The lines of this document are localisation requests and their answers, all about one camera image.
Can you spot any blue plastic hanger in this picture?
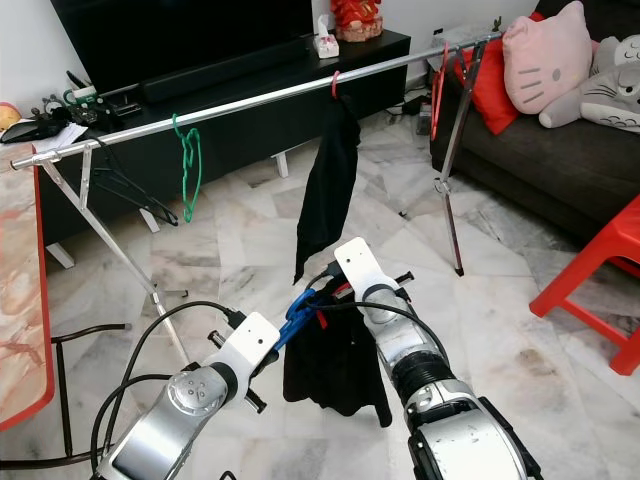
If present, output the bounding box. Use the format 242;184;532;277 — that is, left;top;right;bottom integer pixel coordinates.
272;285;326;353

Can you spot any dark garment with red trim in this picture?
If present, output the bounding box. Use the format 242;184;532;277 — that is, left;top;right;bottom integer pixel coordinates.
282;290;393;429

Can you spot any green plastic hanger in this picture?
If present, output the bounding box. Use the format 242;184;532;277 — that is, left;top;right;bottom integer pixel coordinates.
172;113;204;224

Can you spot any black hanging garment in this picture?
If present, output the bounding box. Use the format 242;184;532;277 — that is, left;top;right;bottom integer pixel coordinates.
293;95;363;286

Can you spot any black TV console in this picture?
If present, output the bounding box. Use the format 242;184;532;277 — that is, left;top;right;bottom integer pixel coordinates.
40;30;411;241

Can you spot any silver metal clothes rack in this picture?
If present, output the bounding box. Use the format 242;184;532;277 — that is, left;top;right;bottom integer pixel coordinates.
10;32;503;366

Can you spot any dark grey sofa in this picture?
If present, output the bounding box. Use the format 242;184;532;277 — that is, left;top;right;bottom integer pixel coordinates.
430;0;640;246

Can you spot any black soundbar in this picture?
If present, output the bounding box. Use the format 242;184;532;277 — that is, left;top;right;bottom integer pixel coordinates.
140;38;316;104

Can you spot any white pink tissue box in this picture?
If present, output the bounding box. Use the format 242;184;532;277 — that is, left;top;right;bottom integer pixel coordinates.
313;15;341;59

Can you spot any red cushion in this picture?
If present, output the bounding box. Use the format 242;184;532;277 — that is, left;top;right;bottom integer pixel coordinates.
455;12;526;136

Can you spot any red plastic stool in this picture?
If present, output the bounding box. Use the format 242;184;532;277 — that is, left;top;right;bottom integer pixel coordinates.
528;195;640;376

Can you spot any red laughing Buddha statue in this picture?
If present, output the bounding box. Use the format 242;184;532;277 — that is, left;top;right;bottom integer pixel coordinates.
332;0;386;43

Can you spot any marble pattern folding table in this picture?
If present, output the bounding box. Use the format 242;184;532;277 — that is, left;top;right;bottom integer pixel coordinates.
0;165;131;471

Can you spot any black flat television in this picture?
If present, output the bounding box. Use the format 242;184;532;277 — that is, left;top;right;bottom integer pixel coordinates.
50;0;313;96

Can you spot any green circuit board gadget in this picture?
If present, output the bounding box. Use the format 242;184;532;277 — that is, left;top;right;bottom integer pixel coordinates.
45;82;141;126

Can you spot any stack of white papers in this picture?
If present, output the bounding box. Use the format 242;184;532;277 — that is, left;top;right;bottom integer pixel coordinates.
35;122;91;151

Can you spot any pink cat face cushion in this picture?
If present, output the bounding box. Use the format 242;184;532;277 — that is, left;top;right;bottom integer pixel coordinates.
502;0;596;116

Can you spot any orange round toy ball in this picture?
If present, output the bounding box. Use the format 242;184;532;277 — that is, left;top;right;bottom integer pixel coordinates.
0;102;23;133

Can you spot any black wallet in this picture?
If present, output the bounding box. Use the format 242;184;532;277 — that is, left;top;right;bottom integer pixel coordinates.
15;115;66;141

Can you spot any grey Totoro plush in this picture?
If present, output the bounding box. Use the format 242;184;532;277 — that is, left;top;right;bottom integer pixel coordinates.
538;35;640;131

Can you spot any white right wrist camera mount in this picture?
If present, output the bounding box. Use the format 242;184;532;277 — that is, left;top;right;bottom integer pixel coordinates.
333;236;401;306

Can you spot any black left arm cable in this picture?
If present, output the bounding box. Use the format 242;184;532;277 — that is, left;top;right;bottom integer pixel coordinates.
90;300;246;480

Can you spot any black wire hanger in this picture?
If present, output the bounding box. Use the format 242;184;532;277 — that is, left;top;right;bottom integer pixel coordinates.
90;150;181;229

